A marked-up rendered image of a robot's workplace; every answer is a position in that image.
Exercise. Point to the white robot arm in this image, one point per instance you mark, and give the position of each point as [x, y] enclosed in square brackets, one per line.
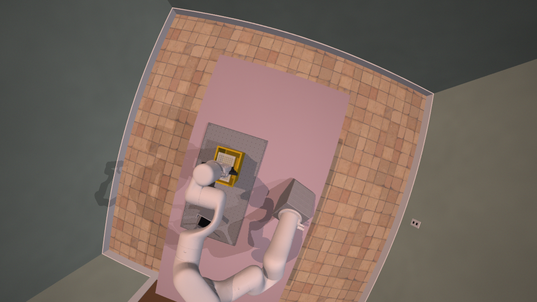
[252, 280]

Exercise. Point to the orange-yellow box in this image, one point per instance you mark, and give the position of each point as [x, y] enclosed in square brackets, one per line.
[239, 160]

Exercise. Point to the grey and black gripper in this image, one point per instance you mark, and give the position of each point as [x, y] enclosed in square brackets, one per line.
[228, 170]

